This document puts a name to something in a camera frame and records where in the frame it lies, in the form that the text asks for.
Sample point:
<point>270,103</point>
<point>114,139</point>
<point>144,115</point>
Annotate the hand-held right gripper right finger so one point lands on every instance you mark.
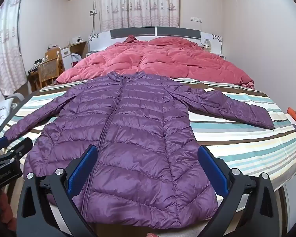
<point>213,171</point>

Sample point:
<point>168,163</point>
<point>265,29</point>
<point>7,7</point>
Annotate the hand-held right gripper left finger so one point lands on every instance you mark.
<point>82,171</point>

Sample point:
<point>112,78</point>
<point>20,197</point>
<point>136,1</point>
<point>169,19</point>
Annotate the purple down jacket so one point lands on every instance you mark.
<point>138,133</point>

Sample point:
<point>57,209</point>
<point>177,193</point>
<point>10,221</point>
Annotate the deer print pillow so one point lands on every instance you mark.
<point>1,114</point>

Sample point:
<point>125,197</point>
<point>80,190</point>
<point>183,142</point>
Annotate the red cloth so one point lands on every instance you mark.
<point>8,209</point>

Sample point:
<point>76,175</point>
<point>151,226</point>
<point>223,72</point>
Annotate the striped bed sheet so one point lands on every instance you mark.
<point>236,140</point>

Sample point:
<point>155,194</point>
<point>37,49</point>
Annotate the wooden desk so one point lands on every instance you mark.
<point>32,75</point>

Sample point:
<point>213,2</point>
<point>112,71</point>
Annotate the woven back wooden chair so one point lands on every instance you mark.
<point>48,70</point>

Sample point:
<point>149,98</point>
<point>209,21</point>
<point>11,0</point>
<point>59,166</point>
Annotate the long printed side curtain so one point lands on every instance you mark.
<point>7,54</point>

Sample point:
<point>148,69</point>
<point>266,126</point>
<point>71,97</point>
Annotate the orange cloth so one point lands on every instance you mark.
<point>293,114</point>

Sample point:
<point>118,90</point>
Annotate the plain wooden chair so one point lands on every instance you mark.
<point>54,53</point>

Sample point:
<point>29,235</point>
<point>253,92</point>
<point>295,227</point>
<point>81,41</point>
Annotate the white drawer cabinet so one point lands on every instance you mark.
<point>66,56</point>

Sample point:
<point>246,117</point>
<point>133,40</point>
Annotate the white plastic bag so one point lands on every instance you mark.
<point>76,59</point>

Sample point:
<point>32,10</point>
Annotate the wooden bedside shelf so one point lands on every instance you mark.
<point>79,49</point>

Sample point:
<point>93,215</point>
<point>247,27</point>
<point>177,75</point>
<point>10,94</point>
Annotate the white power strip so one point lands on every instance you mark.
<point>79,39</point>

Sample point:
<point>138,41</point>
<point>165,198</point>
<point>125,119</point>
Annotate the pink comforter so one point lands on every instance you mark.
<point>162,59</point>

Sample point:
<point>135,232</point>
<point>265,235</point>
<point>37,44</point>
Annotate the white and grey headboard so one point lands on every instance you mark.
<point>133,32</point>

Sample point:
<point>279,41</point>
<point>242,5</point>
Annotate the printed window curtain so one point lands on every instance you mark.
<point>138,5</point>

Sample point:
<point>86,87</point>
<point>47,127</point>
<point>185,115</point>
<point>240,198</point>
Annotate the wall thermostat panel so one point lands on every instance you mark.
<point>92,12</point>

